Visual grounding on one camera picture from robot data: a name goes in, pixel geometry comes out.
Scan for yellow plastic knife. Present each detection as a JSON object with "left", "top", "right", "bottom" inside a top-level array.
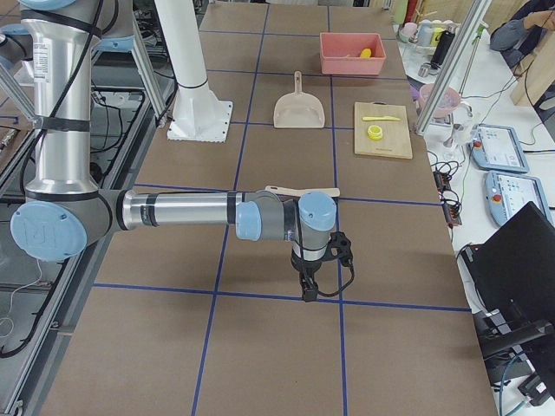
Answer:
[{"left": 362, "top": 115, "right": 401, "bottom": 122}]

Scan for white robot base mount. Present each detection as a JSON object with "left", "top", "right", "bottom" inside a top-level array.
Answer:
[{"left": 155, "top": 0, "right": 233, "bottom": 143}]

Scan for bamboo cutting board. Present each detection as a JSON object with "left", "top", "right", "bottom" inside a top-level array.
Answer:
[{"left": 354, "top": 102, "right": 413, "bottom": 159}]

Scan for blue tablet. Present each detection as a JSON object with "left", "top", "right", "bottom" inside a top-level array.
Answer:
[
  {"left": 485, "top": 171, "right": 553, "bottom": 226},
  {"left": 468, "top": 124, "right": 529, "bottom": 173}
]

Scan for beige plastic dustpan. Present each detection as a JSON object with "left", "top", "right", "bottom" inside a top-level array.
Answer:
[{"left": 273, "top": 71, "right": 325, "bottom": 128}]

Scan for yellow lemon slices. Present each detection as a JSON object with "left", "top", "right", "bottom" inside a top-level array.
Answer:
[{"left": 367, "top": 125, "right": 383, "bottom": 141}]

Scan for aluminium frame post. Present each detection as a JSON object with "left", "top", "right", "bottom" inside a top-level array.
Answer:
[{"left": 415, "top": 0, "right": 492, "bottom": 136}]

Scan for pink plastic bin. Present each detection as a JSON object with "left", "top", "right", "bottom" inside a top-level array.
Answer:
[{"left": 320, "top": 32, "right": 387, "bottom": 75}]

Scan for blue tablet upper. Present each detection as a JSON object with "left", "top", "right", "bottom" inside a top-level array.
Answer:
[{"left": 468, "top": 124, "right": 529, "bottom": 173}]

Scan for blue tablet lower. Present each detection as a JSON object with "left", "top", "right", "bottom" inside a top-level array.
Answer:
[{"left": 485, "top": 171, "right": 553, "bottom": 226}]

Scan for black bottle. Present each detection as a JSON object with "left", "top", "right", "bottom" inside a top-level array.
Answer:
[{"left": 430, "top": 30, "right": 455, "bottom": 69}]

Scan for yellow toy corn cob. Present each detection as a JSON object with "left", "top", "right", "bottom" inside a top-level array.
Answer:
[{"left": 359, "top": 48, "right": 374, "bottom": 59}]

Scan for aluminium frame rail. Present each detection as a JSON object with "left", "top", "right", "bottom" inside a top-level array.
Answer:
[{"left": 1, "top": 87, "right": 156, "bottom": 415}]

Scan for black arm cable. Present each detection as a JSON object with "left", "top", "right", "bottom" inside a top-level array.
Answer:
[{"left": 294, "top": 197, "right": 356, "bottom": 300}]

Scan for beige hand brush black bristles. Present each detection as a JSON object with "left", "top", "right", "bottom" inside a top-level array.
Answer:
[{"left": 262, "top": 185, "right": 341, "bottom": 201}]

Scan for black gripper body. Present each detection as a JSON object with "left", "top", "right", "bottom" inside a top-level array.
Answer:
[{"left": 291, "top": 231, "right": 350, "bottom": 282}]

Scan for black laptop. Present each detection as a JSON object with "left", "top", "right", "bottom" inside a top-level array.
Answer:
[{"left": 461, "top": 202, "right": 554, "bottom": 322}]

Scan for pink bowl with ice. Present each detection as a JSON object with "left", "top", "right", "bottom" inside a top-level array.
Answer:
[{"left": 418, "top": 83, "right": 461, "bottom": 119}]

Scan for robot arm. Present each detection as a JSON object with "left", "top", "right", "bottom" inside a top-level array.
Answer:
[
  {"left": 10, "top": 1, "right": 353, "bottom": 302},
  {"left": 93, "top": 0, "right": 134, "bottom": 53}
]

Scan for seated person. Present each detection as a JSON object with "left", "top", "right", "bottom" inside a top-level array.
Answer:
[{"left": 490, "top": 0, "right": 554, "bottom": 68}]

